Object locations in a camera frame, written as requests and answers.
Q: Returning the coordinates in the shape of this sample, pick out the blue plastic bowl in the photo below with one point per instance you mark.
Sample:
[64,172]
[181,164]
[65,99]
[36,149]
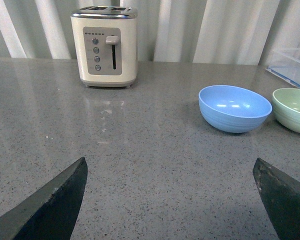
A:
[233,109]

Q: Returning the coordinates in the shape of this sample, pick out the green plastic bowl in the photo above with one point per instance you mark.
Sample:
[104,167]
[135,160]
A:
[286,107]

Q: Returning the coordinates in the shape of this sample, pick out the cream two-slot toaster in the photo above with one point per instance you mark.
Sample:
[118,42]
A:
[106,45]

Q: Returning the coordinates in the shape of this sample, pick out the white curtain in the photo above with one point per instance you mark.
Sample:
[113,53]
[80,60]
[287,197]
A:
[194,31]

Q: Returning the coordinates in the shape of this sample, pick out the clear plastic food container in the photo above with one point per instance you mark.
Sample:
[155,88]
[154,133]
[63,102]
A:
[285,64]

